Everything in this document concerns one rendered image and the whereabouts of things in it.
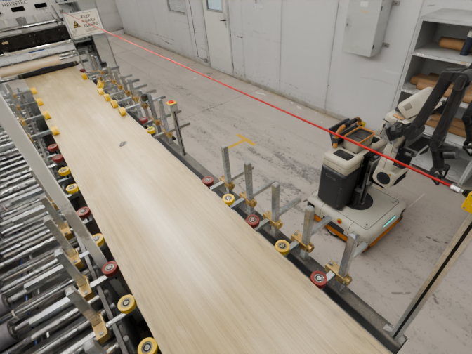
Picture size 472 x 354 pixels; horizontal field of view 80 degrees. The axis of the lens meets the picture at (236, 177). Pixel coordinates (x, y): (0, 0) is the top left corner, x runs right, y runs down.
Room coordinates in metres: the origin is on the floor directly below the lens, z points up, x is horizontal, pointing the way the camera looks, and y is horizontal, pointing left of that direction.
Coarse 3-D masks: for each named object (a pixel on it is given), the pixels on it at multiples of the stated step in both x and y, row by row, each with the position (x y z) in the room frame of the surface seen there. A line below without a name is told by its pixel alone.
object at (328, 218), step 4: (328, 216) 1.15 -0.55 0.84; (324, 220) 1.13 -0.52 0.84; (328, 220) 1.13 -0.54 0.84; (316, 224) 1.10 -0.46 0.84; (320, 224) 1.10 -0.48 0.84; (324, 224) 1.11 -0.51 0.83; (316, 228) 1.07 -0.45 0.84; (320, 228) 1.09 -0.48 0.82; (312, 232) 1.04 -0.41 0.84; (292, 244) 0.97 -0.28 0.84; (296, 244) 0.97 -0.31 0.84; (292, 248) 0.95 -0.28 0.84; (284, 256) 0.91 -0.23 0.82
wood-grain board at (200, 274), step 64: (64, 128) 2.59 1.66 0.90; (128, 128) 2.45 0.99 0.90; (128, 192) 1.50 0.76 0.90; (192, 192) 1.43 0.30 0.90; (128, 256) 0.96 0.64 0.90; (192, 256) 0.92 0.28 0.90; (256, 256) 0.88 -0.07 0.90; (192, 320) 0.58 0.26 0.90; (256, 320) 0.55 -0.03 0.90; (320, 320) 0.52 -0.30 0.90
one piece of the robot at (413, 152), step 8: (424, 136) 1.62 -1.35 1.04; (408, 144) 1.53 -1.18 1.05; (416, 144) 1.54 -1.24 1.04; (424, 144) 1.53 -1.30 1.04; (400, 152) 1.51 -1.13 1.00; (408, 152) 1.47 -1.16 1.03; (416, 152) 1.44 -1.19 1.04; (424, 152) 1.60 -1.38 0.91; (400, 160) 1.50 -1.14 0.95; (408, 160) 1.46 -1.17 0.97; (400, 168) 1.48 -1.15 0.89
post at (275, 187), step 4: (272, 184) 1.18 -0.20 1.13; (276, 184) 1.17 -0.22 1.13; (272, 188) 1.18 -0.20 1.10; (276, 188) 1.16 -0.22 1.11; (272, 192) 1.18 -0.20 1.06; (276, 192) 1.16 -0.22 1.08; (272, 196) 1.18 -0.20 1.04; (276, 196) 1.16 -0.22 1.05; (272, 200) 1.18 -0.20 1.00; (276, 200) 1.16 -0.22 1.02; (272, 204) 1.18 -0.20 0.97; (276, 204) 1.16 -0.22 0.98; (272, 208) 1.18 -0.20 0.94; (276, 208) 1.16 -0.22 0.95; (272, 212) 1.18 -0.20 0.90; (276, 212) 1.16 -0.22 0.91; (272, 216) 1.18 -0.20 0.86; (276, 216) 1.16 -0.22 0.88; (276, 220) 1.16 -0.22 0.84; (272, 228) 1.18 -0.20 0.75; (276, 228) 1.16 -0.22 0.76
